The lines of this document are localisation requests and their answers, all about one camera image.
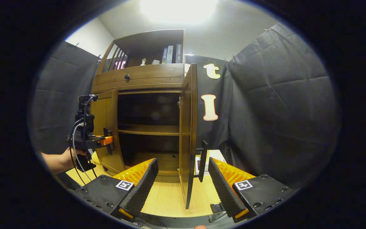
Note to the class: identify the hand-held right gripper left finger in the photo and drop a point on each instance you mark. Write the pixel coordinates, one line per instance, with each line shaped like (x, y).
(143, 187)

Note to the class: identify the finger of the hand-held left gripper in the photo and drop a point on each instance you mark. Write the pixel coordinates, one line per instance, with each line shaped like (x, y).
(106, 141)
(107, 132)

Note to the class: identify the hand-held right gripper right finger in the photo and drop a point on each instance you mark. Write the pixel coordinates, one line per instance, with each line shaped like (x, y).
(222, 190)

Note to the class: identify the wooden cabinet door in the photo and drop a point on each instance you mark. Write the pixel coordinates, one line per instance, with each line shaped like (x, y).
(105, 111)
(187, 127)

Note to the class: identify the wooden double-door shoe cabinet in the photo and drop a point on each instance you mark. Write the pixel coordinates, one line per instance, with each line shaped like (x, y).
(138, 76)

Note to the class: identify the white box with dark inlay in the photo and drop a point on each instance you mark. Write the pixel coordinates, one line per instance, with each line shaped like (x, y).
(216, 156)

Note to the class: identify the small pump bottle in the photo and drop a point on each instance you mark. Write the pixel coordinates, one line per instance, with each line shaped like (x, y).
(143, 62)

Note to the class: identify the blue-grey book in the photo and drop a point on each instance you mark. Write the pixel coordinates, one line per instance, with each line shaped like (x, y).
(165, 56)

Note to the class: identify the black backdrop cloth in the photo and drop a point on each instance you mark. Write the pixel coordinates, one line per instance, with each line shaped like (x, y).
(281, 111)

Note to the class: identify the pale grey book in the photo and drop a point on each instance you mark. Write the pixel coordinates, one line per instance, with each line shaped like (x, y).
(170, 54)

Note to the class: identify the large ceiling light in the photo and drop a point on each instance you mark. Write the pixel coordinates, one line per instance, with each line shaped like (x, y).
(178, 9)

